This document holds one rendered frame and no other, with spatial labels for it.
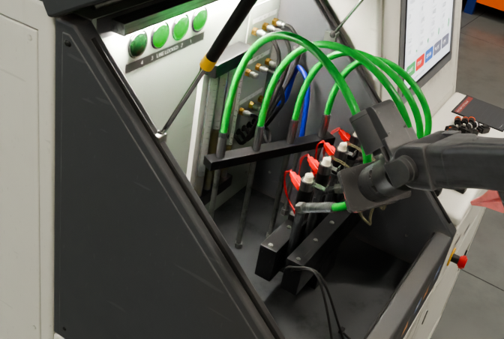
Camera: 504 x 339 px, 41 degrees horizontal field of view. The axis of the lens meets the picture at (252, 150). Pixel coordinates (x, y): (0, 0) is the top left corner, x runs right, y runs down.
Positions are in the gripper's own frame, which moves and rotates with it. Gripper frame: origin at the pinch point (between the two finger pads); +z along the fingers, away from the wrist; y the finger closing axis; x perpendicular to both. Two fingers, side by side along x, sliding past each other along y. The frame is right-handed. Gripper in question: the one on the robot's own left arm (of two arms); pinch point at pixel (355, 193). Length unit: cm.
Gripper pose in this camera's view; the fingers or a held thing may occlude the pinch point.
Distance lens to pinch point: 112.4
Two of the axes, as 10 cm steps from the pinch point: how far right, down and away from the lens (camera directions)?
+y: -9.5, 2.2, -2.4
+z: -1.9, 2.2, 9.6
